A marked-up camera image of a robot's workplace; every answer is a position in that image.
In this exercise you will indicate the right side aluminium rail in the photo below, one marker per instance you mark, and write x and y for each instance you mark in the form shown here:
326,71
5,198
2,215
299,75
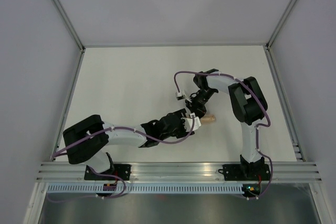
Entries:
284,105

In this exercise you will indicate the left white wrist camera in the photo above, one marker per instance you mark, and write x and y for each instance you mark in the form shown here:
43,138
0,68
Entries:
191,123

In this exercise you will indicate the left aluminium frame post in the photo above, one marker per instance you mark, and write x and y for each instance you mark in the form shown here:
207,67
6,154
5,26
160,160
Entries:
68,24

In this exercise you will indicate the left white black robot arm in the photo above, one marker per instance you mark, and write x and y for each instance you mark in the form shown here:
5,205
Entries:
85,140

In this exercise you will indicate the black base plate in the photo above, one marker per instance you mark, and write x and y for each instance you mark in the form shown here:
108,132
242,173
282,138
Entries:
123,171
238,172

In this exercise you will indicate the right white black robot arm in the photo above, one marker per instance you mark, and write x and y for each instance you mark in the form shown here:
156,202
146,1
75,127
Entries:
249,107

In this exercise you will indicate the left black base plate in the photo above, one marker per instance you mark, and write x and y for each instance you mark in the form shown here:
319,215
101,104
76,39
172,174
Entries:
123,171

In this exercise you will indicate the aluminium frame post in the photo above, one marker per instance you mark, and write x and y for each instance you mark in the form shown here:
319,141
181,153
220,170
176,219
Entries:
279,26
68,24

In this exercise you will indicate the white slotted cable duct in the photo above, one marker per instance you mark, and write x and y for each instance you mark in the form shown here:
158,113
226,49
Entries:
148,188

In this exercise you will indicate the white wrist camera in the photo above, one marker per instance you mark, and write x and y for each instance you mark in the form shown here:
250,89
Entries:
191,123
183,95

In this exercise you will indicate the peach cloth napkin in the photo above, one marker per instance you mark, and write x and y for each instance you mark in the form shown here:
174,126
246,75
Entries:
207,119

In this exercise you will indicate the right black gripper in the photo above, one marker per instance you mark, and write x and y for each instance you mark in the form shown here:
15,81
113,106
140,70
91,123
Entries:
199,111

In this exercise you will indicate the left side aluminium rail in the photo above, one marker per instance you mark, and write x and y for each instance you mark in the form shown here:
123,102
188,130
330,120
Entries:
64,114

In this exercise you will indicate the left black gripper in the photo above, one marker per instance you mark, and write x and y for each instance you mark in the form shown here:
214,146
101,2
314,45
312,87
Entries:
182,132

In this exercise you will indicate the right aluminium frame post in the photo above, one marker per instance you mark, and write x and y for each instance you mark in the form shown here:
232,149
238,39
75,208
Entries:
279,26

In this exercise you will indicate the front aluminium rail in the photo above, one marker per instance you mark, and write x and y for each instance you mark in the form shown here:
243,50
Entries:
185,172

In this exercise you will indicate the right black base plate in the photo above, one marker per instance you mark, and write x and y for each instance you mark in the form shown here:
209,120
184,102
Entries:
238,172

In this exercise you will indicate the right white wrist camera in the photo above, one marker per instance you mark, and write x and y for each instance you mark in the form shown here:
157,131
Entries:
183,95

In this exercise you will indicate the aluminium rail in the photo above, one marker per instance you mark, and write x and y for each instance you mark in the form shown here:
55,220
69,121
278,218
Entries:
284,105
64,114
185,172

